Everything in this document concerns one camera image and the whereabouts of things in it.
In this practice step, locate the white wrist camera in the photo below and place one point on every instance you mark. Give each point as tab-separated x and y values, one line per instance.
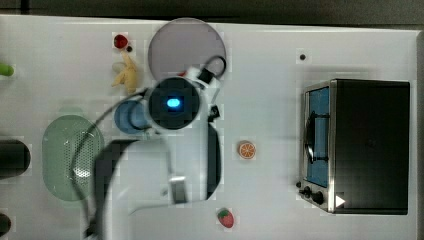
203	77

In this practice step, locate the blue cup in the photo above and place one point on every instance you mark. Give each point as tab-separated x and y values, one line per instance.
129	117

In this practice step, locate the plush peeled banana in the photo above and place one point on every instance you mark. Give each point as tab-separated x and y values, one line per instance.
128	76

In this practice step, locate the lilac round plate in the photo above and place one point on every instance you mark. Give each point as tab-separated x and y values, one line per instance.
183	43

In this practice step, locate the orange slice toy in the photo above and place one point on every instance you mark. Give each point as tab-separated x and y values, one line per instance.
246	149

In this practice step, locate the black toaster oven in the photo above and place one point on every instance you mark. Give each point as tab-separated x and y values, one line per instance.
356	146

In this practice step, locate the green pear toy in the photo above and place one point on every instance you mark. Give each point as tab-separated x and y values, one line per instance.
6	70

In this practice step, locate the green perforated strainer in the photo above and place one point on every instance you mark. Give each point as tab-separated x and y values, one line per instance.
70	145

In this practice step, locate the black cooking pot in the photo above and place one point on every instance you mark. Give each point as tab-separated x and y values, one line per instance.
15	158

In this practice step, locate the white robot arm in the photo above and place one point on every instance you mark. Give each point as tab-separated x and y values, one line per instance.
179	164

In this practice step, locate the red strawberry toy bottom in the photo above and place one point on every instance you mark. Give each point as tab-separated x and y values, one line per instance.
226	218

